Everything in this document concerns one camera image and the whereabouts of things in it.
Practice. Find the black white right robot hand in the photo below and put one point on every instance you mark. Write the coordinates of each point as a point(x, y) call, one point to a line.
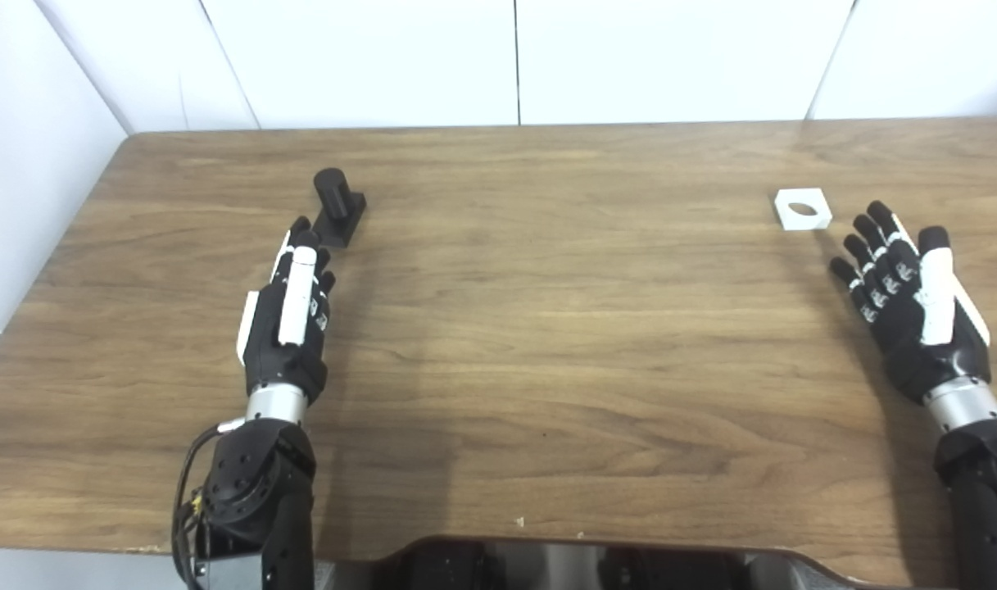
point(908, 344)

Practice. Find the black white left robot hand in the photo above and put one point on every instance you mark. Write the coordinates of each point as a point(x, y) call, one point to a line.
point(262, 344)

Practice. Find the black peg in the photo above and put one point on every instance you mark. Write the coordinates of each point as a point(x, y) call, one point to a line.
point(332, 192)

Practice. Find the white square piece with hole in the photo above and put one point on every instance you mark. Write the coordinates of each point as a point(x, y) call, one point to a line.
point(793, 221)

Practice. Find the black robot torso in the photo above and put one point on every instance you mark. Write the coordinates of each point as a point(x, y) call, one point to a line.
point(465, 565)

